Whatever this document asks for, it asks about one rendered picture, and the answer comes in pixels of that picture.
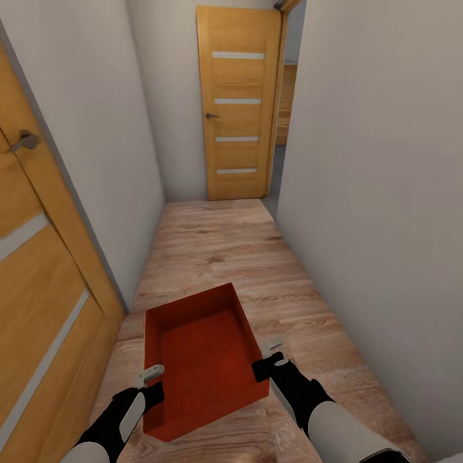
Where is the storage box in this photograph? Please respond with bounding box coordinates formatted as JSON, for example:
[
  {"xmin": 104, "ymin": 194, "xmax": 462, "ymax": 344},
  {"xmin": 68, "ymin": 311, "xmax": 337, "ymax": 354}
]
[{"xmin": 143, "ymin": 283, "xmax": 269, "ymax": 443}]

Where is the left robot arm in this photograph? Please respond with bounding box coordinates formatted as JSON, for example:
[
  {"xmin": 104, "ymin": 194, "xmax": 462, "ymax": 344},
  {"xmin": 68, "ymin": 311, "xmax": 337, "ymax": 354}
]
[{"xmin": 60, "ymin": 365, "xmax": 165, "ymax": 463}]

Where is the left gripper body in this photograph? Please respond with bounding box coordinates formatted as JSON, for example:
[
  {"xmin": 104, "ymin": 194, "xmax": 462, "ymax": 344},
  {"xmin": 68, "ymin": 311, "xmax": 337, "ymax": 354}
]
[{"xmin": 139, "ymin": 381, "xmax": 165, "ymax": 413}]

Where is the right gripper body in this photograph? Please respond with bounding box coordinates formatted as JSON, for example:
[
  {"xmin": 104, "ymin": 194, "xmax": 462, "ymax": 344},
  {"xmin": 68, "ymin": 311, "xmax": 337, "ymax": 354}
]
[{"xmin": 252, "ymin": 352, "xmax": 284, "ymax": 382}]

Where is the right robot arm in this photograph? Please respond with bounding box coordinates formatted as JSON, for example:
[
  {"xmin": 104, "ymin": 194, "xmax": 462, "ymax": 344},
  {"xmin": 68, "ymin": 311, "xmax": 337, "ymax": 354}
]
[{"xmin": 252, "ymin": 336, "xmax": 415, "ymax": 463}]

